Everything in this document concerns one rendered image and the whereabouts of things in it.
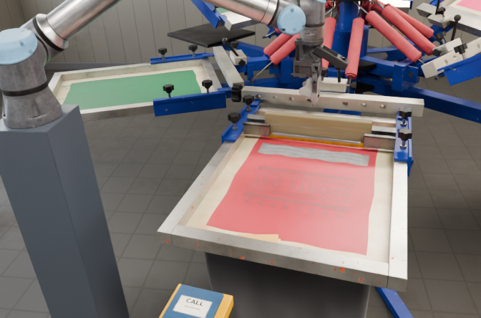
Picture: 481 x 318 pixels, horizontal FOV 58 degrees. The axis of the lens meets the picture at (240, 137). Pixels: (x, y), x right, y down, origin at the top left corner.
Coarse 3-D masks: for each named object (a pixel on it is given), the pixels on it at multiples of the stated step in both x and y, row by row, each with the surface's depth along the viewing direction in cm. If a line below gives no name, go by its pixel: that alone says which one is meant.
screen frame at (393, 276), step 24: (384, 120) 156; (216, 168) 133; (192, 192) 122; (168, 216) 113; (168, 240) 108; (192, 240) 106; (216, 240) 104; (240, 240) 104; (288, 264) 99; (312, 264) 97; (336, 264) 95; (360, 264) 95; (384, 264) 95; (384, 288) 94
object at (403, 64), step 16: (384, 48) 223; (416, 48) 216; (272, 64) 208; (288, 64) 207; (384, 64) 201; (400, 64) 190; (416, 64) 195; (288, 80) 210; (352, 80) 187; (400, 80) 192; (416, 80) 190
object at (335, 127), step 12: (276, 120) 150; (288, 120) 148; (300, 120) 147; (312, 120) 146; (324, 120) 144; (336, 120) 143; (348, 120) 142; (360, 120) 141; (300, 132) 149; (312, 132) 148; (324, 132) 146; (336, 132) 145; (348, 132) 144; (360, 132) 142
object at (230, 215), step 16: (256, 144) 153; (288, 144) 152; (304, 144) 151; (256, 160) 143; (272, 160) 142; (288, 160) 142; (304, 160) 141; (240, 176) 135; (240, 192) 127; (224, 208) 121; (240, 208) 120; (256, 208) 120; (272, 208) 120; (208, 224) 115; (224, 224) 115; (240, 224) 114; (256, 224) 114; (272, 224) 114
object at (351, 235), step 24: (312, 168) 137; (336, 168) 136; (360, 168) 135; (360, 192) 124; (312, 216) 116; (360, 216) 115; (288, 240) 108; (312, 240) 108; (336, 240) 107; (360, 240) 107
